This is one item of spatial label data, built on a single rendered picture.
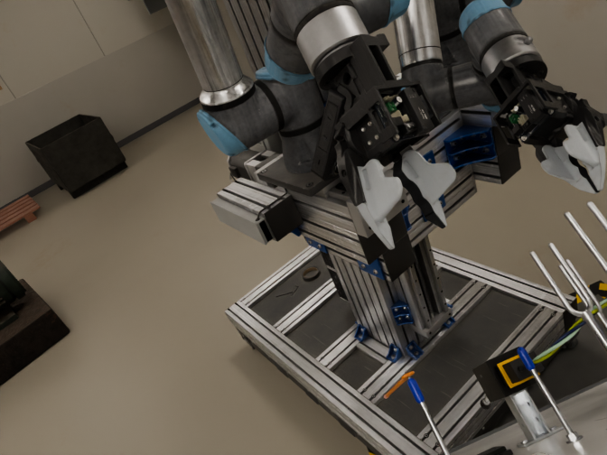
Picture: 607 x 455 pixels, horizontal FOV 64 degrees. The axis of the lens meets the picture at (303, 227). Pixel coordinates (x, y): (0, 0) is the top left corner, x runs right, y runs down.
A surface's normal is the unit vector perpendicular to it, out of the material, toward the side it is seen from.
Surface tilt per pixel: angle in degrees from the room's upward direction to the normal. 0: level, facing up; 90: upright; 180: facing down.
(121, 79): 90
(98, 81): 90
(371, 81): 69
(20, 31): 90
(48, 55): 90
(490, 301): 0
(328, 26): 52
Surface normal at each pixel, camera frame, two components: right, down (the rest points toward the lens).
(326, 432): -0.35, -0.79
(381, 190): -0.85, -0.02
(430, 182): -0.58, 0.47
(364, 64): -0.77, 0.25
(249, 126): 0.54, 0.43
